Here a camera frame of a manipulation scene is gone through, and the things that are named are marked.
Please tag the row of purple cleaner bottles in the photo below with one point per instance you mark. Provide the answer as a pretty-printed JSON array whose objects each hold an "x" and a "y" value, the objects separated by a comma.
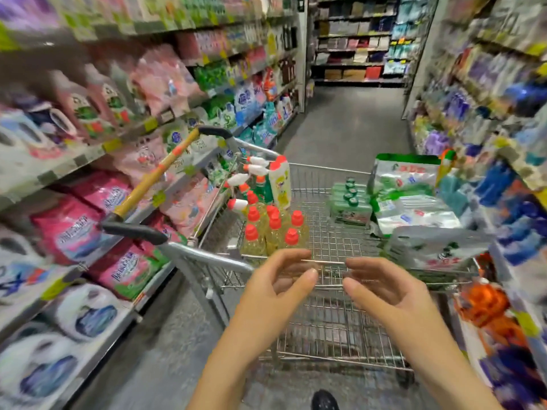
[{"x": 436, "y": 142}]

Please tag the cluster of orange trigger sprayers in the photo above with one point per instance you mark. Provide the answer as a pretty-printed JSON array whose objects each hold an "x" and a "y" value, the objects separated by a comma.
[{"x": 487, "y": 307}]

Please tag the stack of white blue pouches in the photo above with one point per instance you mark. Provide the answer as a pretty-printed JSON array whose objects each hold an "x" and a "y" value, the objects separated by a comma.
[{"x": 51, "y": 363}]

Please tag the stack of pink detergent pouches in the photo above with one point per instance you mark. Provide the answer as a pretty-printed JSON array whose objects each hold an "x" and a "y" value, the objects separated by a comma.
[{"x": 68, "y": 230}]

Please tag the store shelving with refill pouches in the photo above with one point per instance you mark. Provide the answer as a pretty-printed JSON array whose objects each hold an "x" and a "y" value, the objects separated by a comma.
[{"x": 68, "y": 166}]

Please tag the person's left hand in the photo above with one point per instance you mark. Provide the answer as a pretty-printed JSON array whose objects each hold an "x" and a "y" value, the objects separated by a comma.
[{"x": 269, "y": 307}]

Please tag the distant store shelving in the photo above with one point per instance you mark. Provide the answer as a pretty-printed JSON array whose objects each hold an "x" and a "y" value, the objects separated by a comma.
[{"x": 359, "y": 38}]

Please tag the row of teal blue pouches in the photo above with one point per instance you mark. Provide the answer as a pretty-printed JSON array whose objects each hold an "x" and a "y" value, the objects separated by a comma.
[{"x": 265, "y": 115}]

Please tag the cluster of yellow red-capped bottles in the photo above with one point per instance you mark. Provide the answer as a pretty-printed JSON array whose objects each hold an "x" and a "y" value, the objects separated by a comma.
[{"x": 269, "y": 230}]

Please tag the white red-capped cleaner bottle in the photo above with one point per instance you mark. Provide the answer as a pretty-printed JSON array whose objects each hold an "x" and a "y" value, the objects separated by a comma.
[{"x": 280, "y": 183}]

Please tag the row of green white pouches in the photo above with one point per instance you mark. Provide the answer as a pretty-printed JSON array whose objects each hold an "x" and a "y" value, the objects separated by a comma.
[{"x": 201, "y": 123}]

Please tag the person's right forearm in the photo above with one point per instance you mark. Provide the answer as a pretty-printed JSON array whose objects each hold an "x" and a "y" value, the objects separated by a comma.
[{"x": 453, "y": 384}]

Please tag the person's right hand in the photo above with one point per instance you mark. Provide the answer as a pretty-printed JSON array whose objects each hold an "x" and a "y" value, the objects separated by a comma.
[{"x": 406, "y": 316}]

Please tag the pack of green small bottles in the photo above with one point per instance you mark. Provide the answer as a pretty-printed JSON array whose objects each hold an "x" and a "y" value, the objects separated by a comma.
[{"x": 352, "y": 205}]

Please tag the cluster of blue cleaner bottles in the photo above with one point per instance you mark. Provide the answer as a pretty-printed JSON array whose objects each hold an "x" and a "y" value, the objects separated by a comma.
[{"x": 517, "y": 217}]

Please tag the grey shopping cart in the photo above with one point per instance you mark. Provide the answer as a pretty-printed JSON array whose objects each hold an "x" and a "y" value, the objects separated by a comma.
[{"x": 342, "y": 333}]

